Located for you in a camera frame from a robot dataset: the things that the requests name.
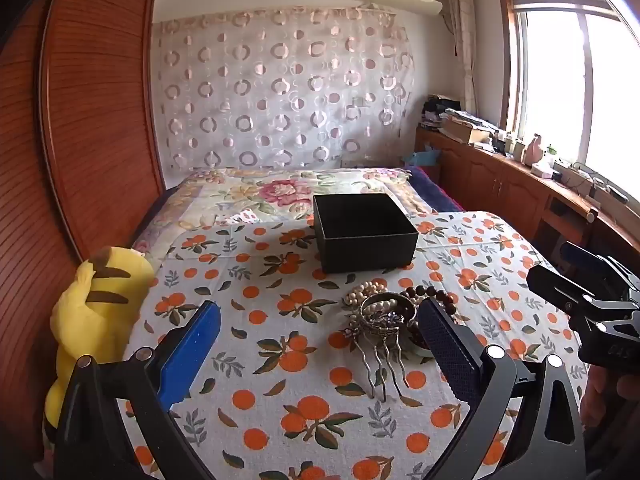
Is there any black cardboard box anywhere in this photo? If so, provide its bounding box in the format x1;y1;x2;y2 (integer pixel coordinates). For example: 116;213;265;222
312;192;419;275

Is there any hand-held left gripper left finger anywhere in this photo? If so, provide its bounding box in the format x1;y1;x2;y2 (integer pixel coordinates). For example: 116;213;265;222
54;300;222;480

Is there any yellow plush toy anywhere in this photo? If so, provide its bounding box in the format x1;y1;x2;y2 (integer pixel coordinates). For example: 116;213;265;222
42;246;157;448

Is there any teal cloth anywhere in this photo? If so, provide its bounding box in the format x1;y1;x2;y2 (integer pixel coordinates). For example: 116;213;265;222
404;144;441;167

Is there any white pearl bracelet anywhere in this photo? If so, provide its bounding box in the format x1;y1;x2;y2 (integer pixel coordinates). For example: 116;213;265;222
342;281;388;307

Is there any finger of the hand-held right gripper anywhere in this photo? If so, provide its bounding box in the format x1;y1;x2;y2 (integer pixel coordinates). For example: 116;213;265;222
560;241;608;273
526;263;598;312

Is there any wooden cabinet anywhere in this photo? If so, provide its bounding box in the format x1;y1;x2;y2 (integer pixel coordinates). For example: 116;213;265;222
414;127;640;281

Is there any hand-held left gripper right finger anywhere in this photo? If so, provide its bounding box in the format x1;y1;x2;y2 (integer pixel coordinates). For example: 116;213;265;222
416;296;587;480

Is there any circle patterned sheer curtain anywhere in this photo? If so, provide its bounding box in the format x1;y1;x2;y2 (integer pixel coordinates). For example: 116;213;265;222
151;7;417;171

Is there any dark blue blanket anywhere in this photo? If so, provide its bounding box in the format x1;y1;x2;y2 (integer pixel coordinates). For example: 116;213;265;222
407;165;466;213

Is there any metal hair comb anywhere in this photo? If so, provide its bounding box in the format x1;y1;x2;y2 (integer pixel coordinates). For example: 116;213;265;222
345;309;407;402

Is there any pile of papers and boxes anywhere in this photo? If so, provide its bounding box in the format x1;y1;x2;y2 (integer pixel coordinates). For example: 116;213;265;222
422;94;501;147

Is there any orange fruit print bedspread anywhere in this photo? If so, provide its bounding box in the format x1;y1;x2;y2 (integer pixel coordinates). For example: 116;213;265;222
120;210;591;480

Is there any floral quilt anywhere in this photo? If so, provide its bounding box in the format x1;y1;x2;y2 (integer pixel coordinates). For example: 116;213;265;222
132;167;416;261

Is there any pink figurine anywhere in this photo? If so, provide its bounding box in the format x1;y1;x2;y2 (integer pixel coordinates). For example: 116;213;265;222
523;133;547;165

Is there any white lattice curtain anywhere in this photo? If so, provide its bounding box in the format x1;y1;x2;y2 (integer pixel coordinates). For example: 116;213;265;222
446;0;478;113

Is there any dark wooden bead bracelet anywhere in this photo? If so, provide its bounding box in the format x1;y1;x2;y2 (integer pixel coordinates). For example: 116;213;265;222
398;285;458;350

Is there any white power strip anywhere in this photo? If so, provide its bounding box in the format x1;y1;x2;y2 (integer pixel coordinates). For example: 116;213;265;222
552;160;596;187

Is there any carved silver bangle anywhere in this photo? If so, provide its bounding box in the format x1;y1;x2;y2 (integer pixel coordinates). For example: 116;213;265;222
360;292;418;344

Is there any person's right hand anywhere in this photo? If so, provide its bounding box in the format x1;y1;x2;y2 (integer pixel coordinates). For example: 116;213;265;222
582;360;640;442

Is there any wooden framed window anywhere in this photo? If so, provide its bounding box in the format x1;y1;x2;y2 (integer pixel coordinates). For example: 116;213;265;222
497;0;640;186

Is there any pale green jade bangle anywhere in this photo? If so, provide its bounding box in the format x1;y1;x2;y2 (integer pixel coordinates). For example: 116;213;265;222
402;312;441;359

